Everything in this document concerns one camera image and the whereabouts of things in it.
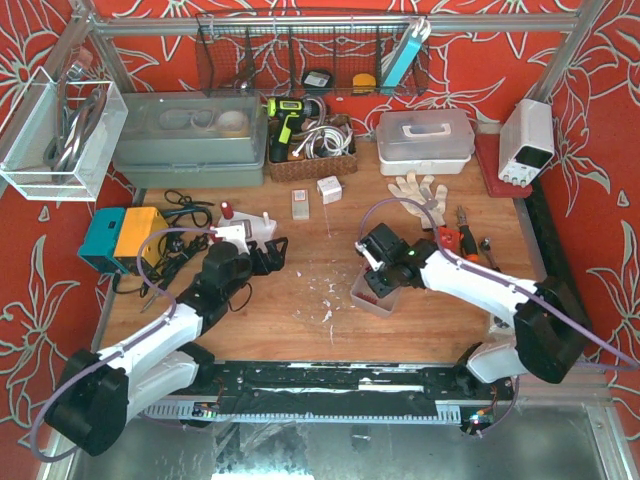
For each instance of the grey plastic storage box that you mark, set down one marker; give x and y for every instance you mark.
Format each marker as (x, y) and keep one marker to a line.
(188, 140)

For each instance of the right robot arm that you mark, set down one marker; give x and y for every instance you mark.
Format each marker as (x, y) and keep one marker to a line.
(546, 324)

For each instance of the red coil spring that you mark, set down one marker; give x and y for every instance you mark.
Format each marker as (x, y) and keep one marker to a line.
(227, 210)

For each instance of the yellow box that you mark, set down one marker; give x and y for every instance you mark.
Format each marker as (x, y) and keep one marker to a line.
(139, 223)

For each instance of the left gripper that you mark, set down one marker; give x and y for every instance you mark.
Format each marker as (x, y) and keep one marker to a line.
(260, 256)

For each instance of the white lidded toolbox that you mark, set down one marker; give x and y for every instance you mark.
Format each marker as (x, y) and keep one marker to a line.
(427, 142)

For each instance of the woven wicker basket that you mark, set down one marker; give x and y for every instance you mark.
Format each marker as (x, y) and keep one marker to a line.
(318, 151)

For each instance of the metal bracket on glove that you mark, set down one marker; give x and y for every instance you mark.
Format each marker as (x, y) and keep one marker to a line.
(429, 201)

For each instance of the white power supply unit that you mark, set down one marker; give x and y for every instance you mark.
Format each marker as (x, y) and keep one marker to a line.
(526, 143)

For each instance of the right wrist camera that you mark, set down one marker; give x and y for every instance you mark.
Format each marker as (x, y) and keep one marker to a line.
(364, 251)

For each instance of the white peg base fixture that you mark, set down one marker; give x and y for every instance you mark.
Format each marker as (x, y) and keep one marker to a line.
(257, 228)

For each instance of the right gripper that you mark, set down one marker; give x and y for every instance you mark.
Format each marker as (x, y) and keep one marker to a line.
(379, 281)

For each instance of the blue tool case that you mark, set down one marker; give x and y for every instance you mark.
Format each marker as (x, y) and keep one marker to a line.
(395, 64)

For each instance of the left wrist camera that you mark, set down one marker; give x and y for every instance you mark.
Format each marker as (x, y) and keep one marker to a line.
(234, 234)

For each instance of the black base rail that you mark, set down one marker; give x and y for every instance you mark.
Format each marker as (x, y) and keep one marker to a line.
(265, 391)

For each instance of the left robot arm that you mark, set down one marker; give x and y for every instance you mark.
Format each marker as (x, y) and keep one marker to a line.
(99, 392)

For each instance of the red springs in bin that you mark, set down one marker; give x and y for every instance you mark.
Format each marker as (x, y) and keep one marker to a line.
(372, 300)

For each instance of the teal box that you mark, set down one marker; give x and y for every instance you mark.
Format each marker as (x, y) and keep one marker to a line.
(98, 247)

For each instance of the black wire wall basket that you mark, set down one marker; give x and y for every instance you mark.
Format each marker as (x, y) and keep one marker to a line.
(266, 51)

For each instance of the white work glove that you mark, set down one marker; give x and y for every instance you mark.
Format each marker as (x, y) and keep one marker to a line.
(408, 186)

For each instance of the clear acrylic hanging box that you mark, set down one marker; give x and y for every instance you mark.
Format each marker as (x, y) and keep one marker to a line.
(58, 141)

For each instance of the red mat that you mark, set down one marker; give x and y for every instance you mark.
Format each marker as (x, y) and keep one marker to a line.
(487, 154)

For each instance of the green cordless drill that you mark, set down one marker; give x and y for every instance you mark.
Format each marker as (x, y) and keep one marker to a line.
(290, 114)

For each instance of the yellow tape measure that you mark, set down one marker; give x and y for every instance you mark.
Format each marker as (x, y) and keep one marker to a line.
(363, 84)

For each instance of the orange handled pliers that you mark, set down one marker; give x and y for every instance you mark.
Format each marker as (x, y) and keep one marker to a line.
(468, 247)

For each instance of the translucent plastic parts bin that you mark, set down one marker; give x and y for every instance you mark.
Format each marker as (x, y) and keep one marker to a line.
(386, 305)

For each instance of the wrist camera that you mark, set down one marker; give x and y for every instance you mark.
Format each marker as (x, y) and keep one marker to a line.
(234, 234)
(364, 251)

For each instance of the white cube power socket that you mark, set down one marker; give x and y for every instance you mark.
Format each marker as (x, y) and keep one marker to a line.
(330, 189)

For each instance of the orange cube block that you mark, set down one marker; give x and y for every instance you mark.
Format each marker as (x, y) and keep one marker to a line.
(450, 239)

